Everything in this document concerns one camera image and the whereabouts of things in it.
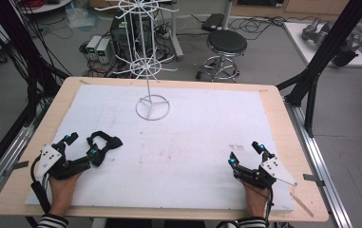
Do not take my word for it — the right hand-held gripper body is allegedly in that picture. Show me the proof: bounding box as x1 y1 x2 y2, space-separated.
232 155 298 190

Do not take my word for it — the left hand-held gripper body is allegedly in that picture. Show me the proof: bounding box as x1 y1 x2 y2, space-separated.
35 142 92 182

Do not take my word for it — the black fabric accessory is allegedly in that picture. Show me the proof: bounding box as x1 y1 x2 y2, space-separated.
86 130 124 160

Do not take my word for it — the person's right hand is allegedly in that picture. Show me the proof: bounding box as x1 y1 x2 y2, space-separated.
242 180 270 219

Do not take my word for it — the person's left hand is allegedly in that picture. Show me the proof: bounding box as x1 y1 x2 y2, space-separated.
48 171 84 219

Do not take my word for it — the metal table clamp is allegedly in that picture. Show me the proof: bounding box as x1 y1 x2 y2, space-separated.
2 160 30 178
302 173 327 188

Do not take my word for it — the wooden table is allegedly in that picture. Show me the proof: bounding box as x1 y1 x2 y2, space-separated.
0 76 331 223

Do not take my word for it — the thin wooden stick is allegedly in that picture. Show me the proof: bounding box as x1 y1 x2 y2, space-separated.
289 191 315 219

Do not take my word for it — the white foam board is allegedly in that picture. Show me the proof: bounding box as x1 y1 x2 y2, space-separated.
24 83 295 213

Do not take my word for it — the grey bench power supply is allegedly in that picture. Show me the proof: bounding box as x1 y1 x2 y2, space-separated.
86 34 103 61
95 38 113 65

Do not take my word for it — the black round stool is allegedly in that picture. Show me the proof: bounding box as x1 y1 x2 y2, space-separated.
195 28 249 84

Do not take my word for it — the white floor platform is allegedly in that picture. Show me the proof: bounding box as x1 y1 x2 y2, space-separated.
282 21 362 69

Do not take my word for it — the black computer tower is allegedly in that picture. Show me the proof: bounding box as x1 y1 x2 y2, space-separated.
109 9 154 61

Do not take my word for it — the clear plastic bag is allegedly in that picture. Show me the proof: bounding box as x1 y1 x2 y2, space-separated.
65 6 102 32

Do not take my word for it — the round white table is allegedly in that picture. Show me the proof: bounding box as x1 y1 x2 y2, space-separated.
19 0 73 15

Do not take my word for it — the flat black box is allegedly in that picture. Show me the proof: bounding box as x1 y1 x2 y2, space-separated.
200 12 226 32

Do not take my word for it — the grey stand leg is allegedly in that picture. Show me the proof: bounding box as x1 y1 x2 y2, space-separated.
168 0 185 62

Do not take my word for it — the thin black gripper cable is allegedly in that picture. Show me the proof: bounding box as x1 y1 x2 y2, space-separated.
235 177 276 227

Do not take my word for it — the thick black gripper cable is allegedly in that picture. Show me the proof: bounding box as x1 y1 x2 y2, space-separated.
29 154 52 215

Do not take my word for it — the aluminium rail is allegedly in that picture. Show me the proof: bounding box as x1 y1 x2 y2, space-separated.
283 97 354 228
0 123 36 214

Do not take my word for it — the white wire display rack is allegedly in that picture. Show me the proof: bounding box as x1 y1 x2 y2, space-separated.
94 0 181 123

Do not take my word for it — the black frame with cables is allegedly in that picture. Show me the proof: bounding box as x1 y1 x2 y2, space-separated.
0 0 72 189

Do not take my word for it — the black metal frame post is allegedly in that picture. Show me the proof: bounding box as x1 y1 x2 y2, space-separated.
276 0 362 139

